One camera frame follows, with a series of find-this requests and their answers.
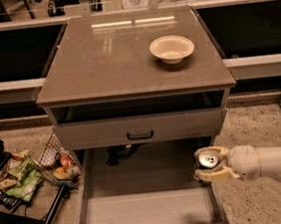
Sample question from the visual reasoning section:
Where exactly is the red snack packet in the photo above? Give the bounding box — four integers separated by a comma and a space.
59, 154, 74, 171

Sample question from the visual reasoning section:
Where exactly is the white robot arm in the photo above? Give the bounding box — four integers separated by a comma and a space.
194, 145, 281, 184

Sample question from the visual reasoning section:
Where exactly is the black wire basket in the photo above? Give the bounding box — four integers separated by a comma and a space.
38, 134, 81, 189

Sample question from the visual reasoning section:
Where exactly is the orange fruit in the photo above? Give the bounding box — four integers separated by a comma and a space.
53, 166, 73, 180

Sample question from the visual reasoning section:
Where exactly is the pepsi can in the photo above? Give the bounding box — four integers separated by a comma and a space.
197, 150, 220, 169

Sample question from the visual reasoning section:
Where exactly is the black drawer handle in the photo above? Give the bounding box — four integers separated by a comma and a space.
126, 129, 153, 141

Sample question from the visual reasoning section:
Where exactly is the closed top drawer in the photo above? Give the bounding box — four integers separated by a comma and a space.
53, 108, 227, 150

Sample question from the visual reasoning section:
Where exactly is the green chip bag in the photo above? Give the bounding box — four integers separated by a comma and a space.
6, 156, 43, 202

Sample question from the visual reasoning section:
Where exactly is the black side table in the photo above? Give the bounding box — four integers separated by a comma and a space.
0, 139, 70, 224

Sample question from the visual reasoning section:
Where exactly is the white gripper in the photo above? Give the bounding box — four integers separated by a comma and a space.
194, 145, 261, 184

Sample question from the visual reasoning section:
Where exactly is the white paper bowl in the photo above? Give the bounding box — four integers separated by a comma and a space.
149, 35, 195, 65

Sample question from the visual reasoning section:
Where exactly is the grey drawer cabinet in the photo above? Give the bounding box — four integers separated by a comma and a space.
26, 1, 246, 182

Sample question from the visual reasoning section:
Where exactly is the open middle drawer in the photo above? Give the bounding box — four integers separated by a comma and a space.
75, 140, 229, 224

